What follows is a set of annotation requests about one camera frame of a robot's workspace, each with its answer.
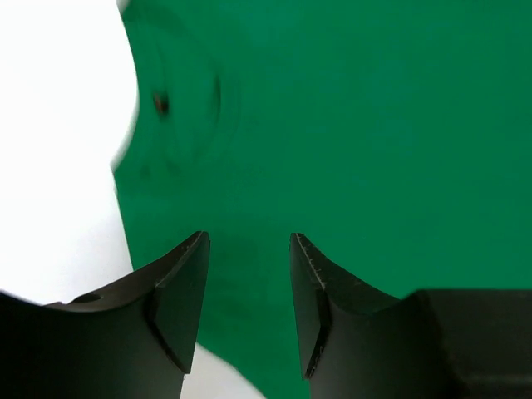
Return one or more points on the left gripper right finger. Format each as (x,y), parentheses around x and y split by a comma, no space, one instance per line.
(356,341)

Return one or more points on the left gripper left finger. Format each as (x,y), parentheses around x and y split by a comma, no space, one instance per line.
(134,338)

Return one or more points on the green t shirt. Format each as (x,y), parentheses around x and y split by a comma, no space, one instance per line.
(395,134)

